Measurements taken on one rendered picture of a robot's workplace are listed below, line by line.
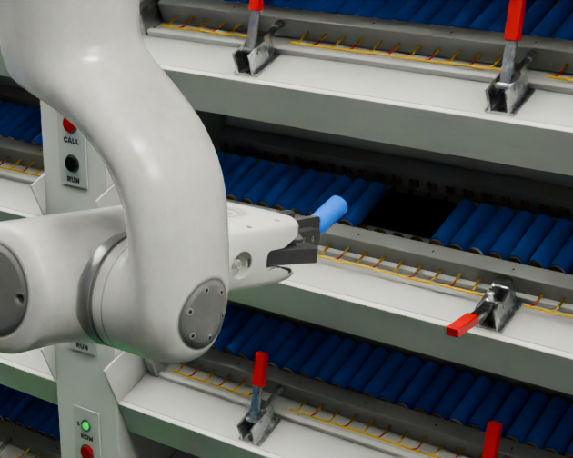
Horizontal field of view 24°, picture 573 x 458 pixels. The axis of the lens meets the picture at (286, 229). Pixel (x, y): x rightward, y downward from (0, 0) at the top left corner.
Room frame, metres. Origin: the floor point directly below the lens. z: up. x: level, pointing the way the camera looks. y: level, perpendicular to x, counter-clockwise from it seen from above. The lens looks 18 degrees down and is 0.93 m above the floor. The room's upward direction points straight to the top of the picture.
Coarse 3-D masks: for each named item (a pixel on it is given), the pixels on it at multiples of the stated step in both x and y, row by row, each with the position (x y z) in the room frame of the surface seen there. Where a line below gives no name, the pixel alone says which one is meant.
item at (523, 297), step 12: (336, 252) 1.21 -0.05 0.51; (372, 264) 1.19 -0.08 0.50; (384, 264) 1.18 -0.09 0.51; (396, 264) 1.17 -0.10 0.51; (420, 276) 1.15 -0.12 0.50; (432, 276) 1.14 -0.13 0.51; (444, 276) 1.14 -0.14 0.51; (468, 288) 1.12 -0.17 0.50; (480, 288) 1.12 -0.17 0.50; (528, 300) 1.09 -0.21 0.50; (540, 300) 1.08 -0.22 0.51; (552, 300) 1.08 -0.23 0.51; (564, 312) 1.07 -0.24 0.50
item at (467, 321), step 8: (488, 296) 1.07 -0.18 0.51; (496, 296) 1.07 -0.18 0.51; (488, 304) 1.07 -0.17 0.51; (496, 304) 1.07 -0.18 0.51; (472, 312) 1.05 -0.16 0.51; (480, 312) 1.05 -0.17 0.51; (488, 312) 1.06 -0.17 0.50; (456, 320) 1.03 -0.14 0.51; (464, 320) 1.03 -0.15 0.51; (472, 320) 1.03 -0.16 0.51; (448, 328) 1.02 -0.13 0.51; (456, 328) 1.02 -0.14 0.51; (464, 328) 1.02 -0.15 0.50; (456, 336) 1.01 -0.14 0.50
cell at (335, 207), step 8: (328, 200) 1.08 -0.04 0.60; (336, 200) 1.07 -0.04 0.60; (344, 200) 1.08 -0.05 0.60; (320, 208) 1.06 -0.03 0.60; (328, 208) 1.06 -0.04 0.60; (336, 208) 1.07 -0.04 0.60; (344, 208) 1.07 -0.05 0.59; (320, 216) 1.05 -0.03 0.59; (328, 216) 1.06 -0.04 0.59; (336, 216) 1.06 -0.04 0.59; (320, 224) 1.05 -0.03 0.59; (328, 224) 1.06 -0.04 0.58; (320, 232) 1.05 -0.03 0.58
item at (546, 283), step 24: (336, 240) 1.21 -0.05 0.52; (360, 240) 1.19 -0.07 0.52; (384, 240) 1.18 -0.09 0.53; (408, 240) 1.18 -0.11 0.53; (360, 264) 1.18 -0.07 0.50; (408, 264) 1.17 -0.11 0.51; (432, 264) 1.15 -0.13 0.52; (456, 264) 1.13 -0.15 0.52; (480, 264) 1.12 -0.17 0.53; (504, 264) 1.11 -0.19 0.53; (456, 288) 1.12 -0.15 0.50; (528, 288) 1.09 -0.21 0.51; (552, 288) 1.07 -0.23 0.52; (552, 312) 1.06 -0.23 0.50
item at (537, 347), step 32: (256, 128) 1.42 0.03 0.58; (288, 128) 1.39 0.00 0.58; (256, 160) 1.41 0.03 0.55; (448, 160) 1.28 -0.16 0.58; (480, 160) 1.25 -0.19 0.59; (416, 192) 1.28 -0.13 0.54; (256, 288) 1.22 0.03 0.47; (288, 288) 1.19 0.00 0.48; (320, 288) 1.17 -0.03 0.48; (352, 288) 1.16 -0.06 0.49; (384, 288) 1.15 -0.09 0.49; (416, 288) 1.14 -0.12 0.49; (448, 288) 1.13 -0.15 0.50; (320, 320) 1.18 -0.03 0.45; (352, 320) 1.16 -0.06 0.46; (384, 320) 1.13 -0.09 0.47; (416, 320) 1.11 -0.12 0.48; (448, 320) 1.09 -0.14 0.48; (512, 320) 1.07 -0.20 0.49; (544, 320) 1.07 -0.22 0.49; (448, 352) 1.10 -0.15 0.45; (480, 352) 1.07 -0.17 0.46; (512, 352) 1.05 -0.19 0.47; (544, 352) 1.03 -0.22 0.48; (544, 384) 1.04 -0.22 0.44
